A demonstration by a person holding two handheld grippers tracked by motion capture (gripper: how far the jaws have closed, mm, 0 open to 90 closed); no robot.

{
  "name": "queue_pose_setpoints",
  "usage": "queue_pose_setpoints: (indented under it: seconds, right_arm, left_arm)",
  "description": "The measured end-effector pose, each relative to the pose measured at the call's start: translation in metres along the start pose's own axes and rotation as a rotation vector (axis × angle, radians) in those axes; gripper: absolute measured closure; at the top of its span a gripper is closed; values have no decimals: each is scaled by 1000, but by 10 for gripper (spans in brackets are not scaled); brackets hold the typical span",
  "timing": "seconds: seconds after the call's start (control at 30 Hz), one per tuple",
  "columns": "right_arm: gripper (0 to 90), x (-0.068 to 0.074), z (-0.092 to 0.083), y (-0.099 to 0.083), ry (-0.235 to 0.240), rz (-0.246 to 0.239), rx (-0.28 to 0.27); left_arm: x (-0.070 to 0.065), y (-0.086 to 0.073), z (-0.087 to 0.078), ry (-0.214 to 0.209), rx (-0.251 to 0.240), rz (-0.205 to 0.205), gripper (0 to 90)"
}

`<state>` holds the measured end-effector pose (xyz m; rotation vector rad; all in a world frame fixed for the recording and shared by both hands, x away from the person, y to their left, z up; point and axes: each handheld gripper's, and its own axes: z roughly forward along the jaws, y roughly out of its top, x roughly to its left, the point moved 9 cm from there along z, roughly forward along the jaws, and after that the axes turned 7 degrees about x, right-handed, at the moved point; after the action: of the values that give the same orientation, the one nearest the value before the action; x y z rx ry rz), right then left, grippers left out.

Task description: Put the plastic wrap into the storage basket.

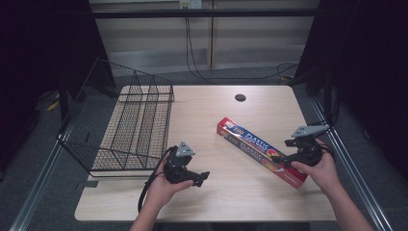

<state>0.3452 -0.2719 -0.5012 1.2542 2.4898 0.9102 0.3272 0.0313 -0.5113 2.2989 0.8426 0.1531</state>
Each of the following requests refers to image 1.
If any red plastic wrap box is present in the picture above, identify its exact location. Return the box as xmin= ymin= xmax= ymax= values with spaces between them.
xmin=216 ymin=116 xmax=309 ymax=190

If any black horizontal bar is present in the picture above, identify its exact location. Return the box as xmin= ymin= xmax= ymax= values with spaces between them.
xmin=90 ymin=8 xmax=321 ymax=19

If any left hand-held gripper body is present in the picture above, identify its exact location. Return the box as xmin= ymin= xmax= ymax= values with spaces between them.
xmin=163 ymin=141 xmax=196 ymax=185

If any metal floor rail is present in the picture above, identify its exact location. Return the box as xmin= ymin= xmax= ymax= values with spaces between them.
xmin=308 ymin=95 xmax=395 ymax=231
xmin=9 ymin=126 xmax=73 ymax=231

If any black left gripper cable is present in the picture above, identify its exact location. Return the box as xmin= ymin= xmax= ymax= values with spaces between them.
xmin=137 ymin=145 xmax=178 ymax=214

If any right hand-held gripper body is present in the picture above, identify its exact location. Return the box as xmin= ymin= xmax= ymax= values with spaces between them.
xmin=283 ymin=124 xmax=331 ymax=167

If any white wall socket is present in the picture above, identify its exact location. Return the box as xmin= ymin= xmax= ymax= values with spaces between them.
xmin=179 ymin=0 xmax=203 ymax=10

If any yellow and grey floor object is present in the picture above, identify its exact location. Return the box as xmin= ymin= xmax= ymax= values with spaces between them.
xmin=34 ymin=89 xmax=62 ymax=113

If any person's right hand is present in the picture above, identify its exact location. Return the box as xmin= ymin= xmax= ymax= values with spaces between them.
xmin=290 ymin=138 xmax=343 ymax=195

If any person's left hand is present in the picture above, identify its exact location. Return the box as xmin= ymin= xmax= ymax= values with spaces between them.
xmin=144 ymin=160 xmax=195 ymax=211

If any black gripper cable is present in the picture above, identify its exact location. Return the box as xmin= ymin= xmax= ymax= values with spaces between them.
xmin=316 ymin=141 xmax=337 ymax=162
xmin=137 ymin=145 xmax=178 ymax=214

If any black floor cable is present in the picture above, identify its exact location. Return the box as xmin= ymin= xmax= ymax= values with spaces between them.
xmin=184 ymin=16 xmax=301 ymax=85

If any black wire basket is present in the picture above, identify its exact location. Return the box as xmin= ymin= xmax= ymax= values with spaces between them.
xmin=56 ymin=57 xmax=176 ymax=179

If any black stand post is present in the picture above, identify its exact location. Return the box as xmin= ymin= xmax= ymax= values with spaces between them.
xmin=58 ymin=76 xmax=71 ymax=123

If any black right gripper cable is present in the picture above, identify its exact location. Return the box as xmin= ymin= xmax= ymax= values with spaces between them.
xmin=316 ymin=141 xmax=337 ymax=162

